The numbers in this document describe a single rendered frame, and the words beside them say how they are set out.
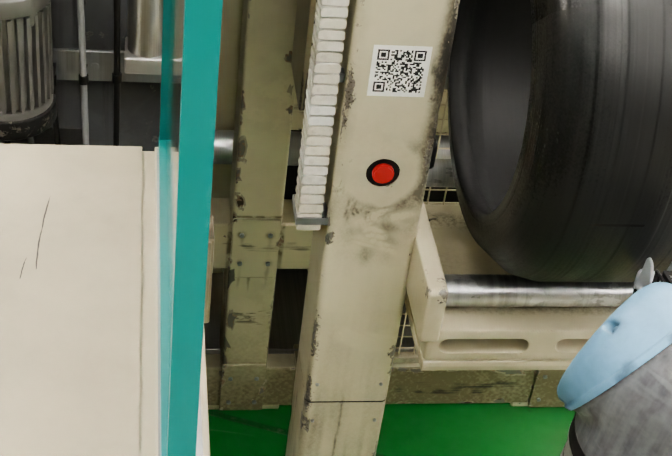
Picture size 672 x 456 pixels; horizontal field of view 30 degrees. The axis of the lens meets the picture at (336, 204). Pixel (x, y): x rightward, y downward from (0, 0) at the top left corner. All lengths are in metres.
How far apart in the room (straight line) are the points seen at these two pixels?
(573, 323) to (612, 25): 0.51
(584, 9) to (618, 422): 0.70
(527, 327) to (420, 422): 1.07
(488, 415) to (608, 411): 2.00
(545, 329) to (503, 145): 0.34
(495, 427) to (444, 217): 0.90
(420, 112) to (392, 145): 0.06
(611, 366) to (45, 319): 0.50
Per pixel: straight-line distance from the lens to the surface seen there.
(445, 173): 1.97
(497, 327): 1.78
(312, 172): 1.68
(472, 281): 1.75
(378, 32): 1.57
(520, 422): 2.88
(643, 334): 0.87
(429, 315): 1.71
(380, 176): 1.68
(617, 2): 1.48
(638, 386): 0.87
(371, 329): 1.87
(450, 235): 2.02
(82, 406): 1.05
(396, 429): 2.80
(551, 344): 1.82
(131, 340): 1.11
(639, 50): 1.48
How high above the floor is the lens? 2.03
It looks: 37 degrees down
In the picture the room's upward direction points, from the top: 8 degrees clockwise
